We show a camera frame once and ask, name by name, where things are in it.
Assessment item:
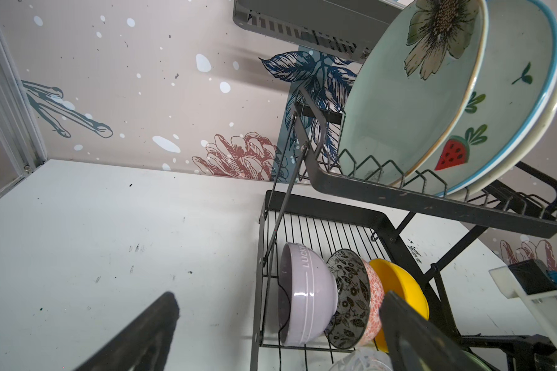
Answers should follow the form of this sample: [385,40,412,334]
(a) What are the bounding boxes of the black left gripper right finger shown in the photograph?
[379,292,481,371]

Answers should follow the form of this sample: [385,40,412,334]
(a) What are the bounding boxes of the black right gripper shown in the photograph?
[454,333,557,371]

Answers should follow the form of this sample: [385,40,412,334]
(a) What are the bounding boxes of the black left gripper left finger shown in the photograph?
[77,292,180,370]

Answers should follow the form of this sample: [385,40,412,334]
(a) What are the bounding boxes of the clear glass cup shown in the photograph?
[330,348,393,371]

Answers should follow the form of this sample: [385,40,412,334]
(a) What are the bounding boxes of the black two-tier dish rack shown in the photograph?
[249,85,557,371]

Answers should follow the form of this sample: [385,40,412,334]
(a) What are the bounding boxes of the pink patterned bowl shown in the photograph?
[325,249,385,349]

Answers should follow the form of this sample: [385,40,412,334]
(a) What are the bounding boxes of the lilac ceramic bowl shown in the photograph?
[278,243,338,347]

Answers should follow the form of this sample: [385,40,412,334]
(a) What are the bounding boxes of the cream plate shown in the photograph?
[459,32,557,200]

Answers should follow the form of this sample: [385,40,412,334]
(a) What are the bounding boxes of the green floral plate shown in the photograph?
[338,1,489,185]

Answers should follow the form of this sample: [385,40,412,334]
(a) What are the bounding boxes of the strawberry pattern plate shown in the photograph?
[404,1,557,200]

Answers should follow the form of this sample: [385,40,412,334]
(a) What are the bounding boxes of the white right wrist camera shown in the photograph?
[489,259,557,349]

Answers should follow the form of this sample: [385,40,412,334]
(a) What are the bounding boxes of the black hanging wall basket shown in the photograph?
[233,0,406,63]

